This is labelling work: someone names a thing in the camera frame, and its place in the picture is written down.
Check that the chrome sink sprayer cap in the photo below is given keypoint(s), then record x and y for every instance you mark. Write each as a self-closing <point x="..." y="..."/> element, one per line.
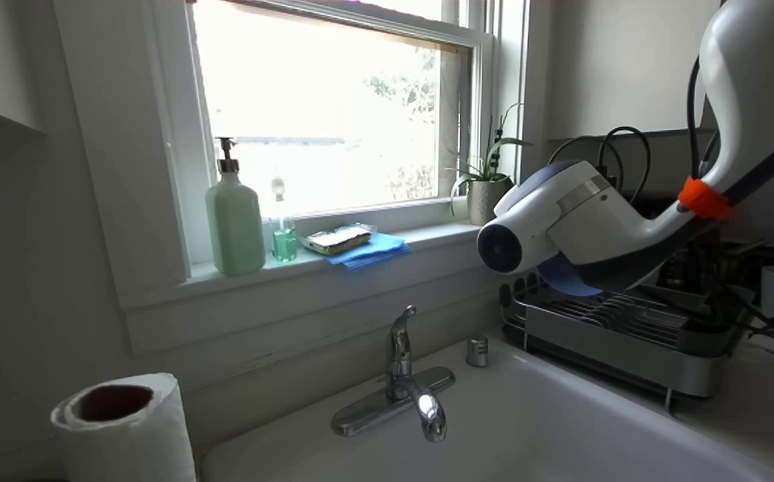
<point x="477" y="351"/>

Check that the potted green plant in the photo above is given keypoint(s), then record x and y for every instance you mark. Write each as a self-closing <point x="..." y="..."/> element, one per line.
<point x="483" y="192"/>

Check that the small teal bottle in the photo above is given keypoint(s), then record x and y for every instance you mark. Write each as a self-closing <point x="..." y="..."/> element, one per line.
<point x="285" y="240"/>

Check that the white paper towel roll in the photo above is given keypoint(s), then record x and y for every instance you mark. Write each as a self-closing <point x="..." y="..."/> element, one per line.
<point x="134" y="438"/>

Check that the blue cloth on sill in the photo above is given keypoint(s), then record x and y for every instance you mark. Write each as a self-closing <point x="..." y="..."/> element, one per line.
<point x="370" y="253"/>

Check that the white kitchen sink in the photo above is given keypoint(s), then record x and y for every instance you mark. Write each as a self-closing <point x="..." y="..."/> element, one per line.
<point x="528" y="429"/>

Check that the sponge in tray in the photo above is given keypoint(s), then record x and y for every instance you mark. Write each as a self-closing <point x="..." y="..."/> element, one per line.
<point x="339" y="240"/>

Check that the white framed window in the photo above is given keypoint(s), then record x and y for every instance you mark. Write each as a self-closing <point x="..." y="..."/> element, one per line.
<point x="333" y="109"/>

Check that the chrome sink faucet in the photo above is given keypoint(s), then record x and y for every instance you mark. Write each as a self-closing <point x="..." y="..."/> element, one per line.
<point x="399" y="377"/>

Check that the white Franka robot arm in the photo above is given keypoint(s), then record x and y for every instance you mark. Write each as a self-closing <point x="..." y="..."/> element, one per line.
<point x="600" y="224"/>

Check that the steel dish drying rack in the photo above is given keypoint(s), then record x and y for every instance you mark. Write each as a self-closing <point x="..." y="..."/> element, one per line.
<point x="628" y="343"/>

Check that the green pump soap bottle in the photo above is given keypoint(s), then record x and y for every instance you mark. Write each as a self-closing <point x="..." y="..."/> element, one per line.
<point x="237" y="229"/>

